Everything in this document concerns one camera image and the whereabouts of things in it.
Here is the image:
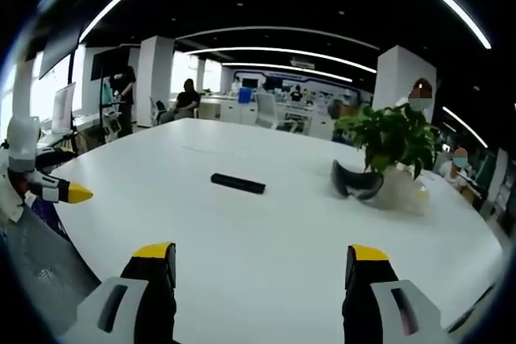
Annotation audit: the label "green potted plant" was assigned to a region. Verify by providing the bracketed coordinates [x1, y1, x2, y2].
[332, 102, 439, 180]

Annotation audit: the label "black remote control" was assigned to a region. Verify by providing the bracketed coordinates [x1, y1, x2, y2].
[210, 172, 267, 196]

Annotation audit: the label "black headset goggles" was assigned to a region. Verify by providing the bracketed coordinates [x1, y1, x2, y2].
[331, 159, 385, 201]

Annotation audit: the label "black wall screen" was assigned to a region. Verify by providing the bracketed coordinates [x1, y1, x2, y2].
[36, 27, 81, 80]

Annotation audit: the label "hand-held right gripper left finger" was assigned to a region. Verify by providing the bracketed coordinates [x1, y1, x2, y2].
[59, 242, 177, 344]

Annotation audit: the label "white plant pot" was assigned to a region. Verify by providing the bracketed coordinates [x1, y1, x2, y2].
[372, 164, 431, 216]

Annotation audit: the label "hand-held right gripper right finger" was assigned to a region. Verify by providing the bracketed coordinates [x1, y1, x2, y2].
[342, 244, 456, 344]

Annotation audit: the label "computer monitor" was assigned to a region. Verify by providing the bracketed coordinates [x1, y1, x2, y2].
[51, 81, 77, 134]

